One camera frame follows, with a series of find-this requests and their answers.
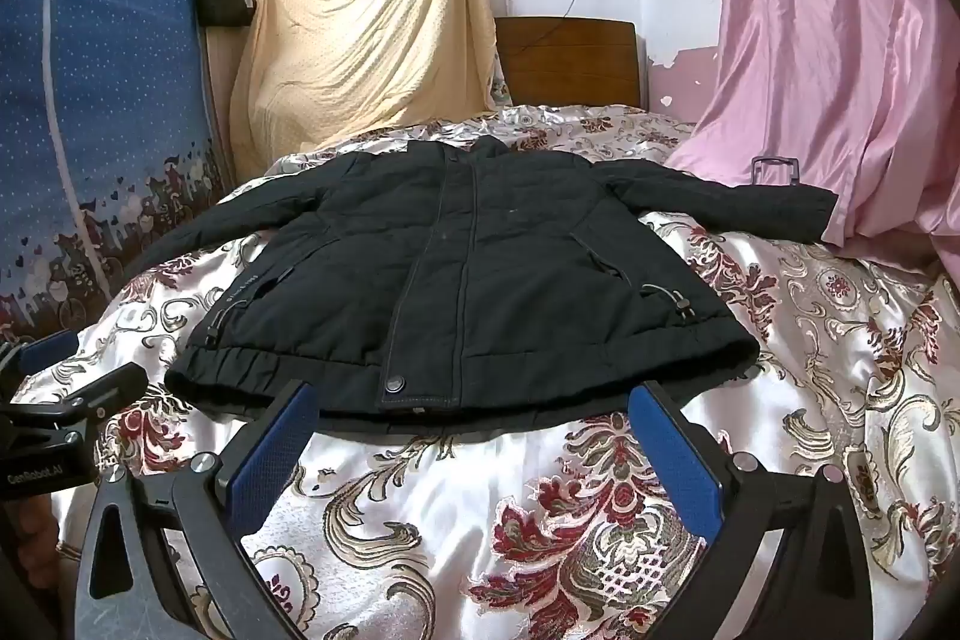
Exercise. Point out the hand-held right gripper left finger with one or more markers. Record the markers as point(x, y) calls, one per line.
point(270, 460)

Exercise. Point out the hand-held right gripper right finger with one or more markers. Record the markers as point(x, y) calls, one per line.
point(675, 460)

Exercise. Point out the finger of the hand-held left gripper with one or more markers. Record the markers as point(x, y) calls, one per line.
point(90, 396)
point(49, 351)

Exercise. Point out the black padded jacket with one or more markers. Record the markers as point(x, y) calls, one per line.
point(510, 280)

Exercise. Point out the floral satin bedspread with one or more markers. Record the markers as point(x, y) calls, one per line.
point(525, 535)

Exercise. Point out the blue fabric wardrobe cover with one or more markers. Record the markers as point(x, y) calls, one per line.
point(112, 85)

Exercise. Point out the beige wooden panel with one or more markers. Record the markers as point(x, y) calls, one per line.
point(221, 85)

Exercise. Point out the brown wooden headboard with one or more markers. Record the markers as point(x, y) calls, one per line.
point(570, 63)

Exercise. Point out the pink satin curtain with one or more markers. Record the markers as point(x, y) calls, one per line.
point(810, 48)

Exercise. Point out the yellow hanging cloth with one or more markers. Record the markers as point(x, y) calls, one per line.
point(360, 25)

